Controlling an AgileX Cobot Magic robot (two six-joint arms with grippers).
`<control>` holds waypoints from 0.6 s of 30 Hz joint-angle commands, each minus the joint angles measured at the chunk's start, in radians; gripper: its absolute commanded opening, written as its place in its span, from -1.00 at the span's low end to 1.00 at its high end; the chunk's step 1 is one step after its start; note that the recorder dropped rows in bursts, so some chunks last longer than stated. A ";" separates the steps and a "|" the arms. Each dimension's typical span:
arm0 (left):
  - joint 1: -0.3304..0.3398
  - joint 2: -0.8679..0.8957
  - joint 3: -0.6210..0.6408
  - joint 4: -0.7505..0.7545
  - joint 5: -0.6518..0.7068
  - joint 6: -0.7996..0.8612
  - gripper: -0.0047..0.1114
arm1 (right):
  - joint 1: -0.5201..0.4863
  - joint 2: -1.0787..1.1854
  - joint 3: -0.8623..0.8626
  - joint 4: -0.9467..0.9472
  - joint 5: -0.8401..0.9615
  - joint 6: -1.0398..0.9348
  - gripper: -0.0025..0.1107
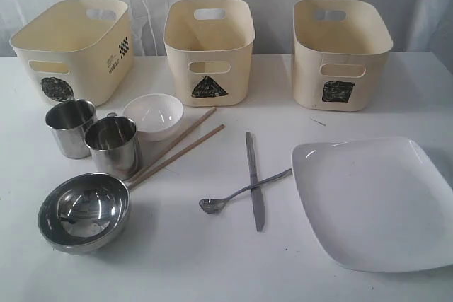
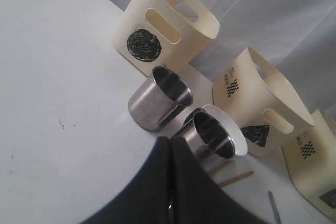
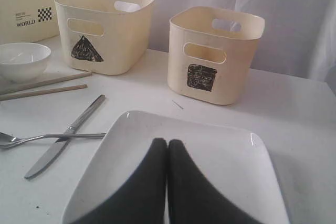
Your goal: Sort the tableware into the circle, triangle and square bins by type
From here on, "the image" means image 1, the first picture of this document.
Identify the wooden chopstick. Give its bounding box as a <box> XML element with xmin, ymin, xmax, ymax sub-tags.
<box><xmin>140</xmin><ymin>107</ymin><xmax>217</xmax><ymax>170</ymax></box>
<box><xmin>128</xmin><ymin>124</ymin><xmax>225</xmax><ymax>190</ymax></box>

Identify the steel spoon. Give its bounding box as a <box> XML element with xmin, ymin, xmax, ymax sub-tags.
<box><xmin>199</xmin><ymin>168</ymin><xmax>292</xmax><ymax>214</ymax></box>

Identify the steel cup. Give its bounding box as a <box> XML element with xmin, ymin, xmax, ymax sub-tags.
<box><xmin>84</xmin><ymin>112</ymin><xmax>143</xmax><ymax>180</ymax></box>
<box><xmin>45</xmin><ymin>99</ymin><xmax>98</xmax><ymax>159</ymax></box>

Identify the steel bowl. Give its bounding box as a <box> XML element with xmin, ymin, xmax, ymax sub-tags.
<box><xmin>38</xmin><ymin>173</ymin><xmax>132</xmax><ymax>255</ymax></box>

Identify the steel table knife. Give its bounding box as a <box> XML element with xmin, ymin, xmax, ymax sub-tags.
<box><xmin>245</xmin><ymin>132</ymin><xmax>265</xmax><ymax>232</ymax></box>

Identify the thin needle on table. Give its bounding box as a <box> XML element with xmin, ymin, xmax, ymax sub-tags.
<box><xmin>310</xmin><ymin>117</ymin><xmax>326</xmax><ymax>127</ymax></box>

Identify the cream bin with triangle mark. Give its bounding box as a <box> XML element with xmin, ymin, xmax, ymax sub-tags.
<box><xmin>164</xmin><ymin>0</ymin><xmax>255</xmax><ymax>107</ymax></box>

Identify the cream bin with square mark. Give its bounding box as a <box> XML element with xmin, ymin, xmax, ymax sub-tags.
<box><xmin>292</xmin><ymin>0</ymin><xmax>394</xmax><ymax>112</ymax></box>

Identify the cream bin with circle mark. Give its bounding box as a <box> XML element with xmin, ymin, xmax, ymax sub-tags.
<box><xmin>10</xmin><ymin>0</ymin><xmax>134</xmax><ymax>106</ymax></box>

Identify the white square plate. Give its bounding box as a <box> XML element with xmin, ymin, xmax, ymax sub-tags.
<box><xmin>292</xmin><ymin>137</ymin><xmax>452</xmax><ymax>273</ymax></box>

